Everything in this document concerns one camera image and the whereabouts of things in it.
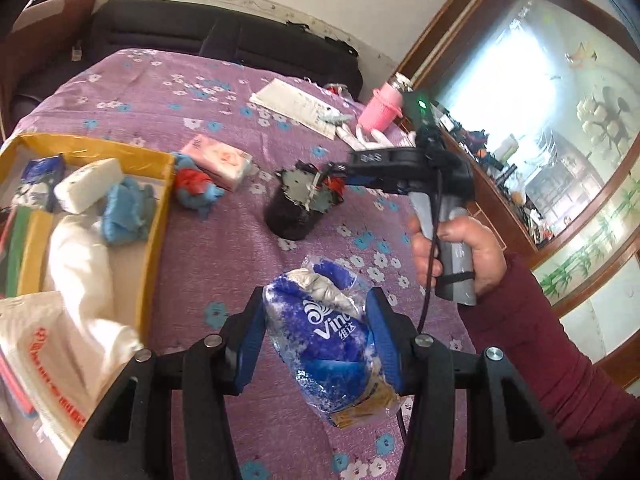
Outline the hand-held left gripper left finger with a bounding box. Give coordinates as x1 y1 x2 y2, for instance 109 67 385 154
57 286 266 480

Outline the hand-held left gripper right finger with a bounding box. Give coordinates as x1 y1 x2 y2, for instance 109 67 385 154
365 287 583 480

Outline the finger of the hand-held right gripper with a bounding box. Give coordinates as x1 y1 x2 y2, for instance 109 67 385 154
325 160 386 193

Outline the blue tissue packet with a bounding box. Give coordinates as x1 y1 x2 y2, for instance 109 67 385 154
262 255 401 430

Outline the black electric motor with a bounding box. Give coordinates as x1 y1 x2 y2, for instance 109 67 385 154
264 160 346 241

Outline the yellow cardboard box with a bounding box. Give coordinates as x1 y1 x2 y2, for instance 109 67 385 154
0 132 177 351

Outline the person's right forearm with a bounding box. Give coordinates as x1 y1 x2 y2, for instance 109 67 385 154
457 252 640 480

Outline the person's right hand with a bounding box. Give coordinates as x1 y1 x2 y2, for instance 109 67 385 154
406 209 507 298

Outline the white work glove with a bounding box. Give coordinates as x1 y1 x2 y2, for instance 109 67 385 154
336 122 418 153

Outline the pink knitted cup sleeve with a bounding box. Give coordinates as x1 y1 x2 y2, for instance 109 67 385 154
357 72 413 132

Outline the purple floral tablecloth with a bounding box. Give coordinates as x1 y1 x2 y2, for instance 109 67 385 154
0 47 481 480

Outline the lined paper notepad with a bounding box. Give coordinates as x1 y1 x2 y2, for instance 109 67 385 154
249 79 346 141

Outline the peach tissue pack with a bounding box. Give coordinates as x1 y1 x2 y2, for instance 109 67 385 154
180 135 253 192

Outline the blue-red cloth toy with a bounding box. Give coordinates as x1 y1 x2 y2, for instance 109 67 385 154
170 152 226 218

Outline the wooden cabinet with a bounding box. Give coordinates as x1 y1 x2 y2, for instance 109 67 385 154
395 0 640 391

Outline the blue crumpled cloth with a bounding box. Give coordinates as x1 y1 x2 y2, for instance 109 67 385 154
100 177 157 246

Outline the white cloth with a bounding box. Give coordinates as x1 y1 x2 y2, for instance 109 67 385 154
42 212 143 386

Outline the white red-printed plastic bag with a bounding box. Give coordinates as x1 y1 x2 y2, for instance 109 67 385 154
0 290 146 461

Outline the white tissue pack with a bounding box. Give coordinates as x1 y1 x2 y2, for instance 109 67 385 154
53 158 125 215

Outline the green sheets stack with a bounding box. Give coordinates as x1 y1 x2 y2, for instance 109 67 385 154
0 207 38 297

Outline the brown armchair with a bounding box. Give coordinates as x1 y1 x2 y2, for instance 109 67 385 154
0 0 98 126

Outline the black cable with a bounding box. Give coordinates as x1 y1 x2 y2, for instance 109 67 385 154
397 167 446 441

